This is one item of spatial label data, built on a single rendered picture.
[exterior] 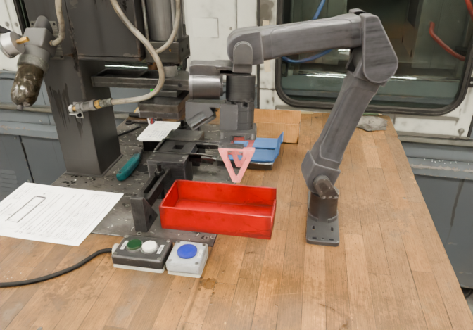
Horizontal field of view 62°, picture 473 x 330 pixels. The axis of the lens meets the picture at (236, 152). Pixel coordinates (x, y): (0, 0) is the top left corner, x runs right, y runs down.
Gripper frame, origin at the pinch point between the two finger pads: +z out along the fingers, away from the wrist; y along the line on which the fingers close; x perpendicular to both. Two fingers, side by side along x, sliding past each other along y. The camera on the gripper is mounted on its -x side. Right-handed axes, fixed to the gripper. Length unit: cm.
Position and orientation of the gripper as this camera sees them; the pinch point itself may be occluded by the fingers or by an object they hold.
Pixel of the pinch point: (238, 170)
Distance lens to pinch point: 81.5
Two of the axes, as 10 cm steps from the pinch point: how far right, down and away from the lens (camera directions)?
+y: -0.8, 2.7, -9.6
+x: 10.0, 0.5, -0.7
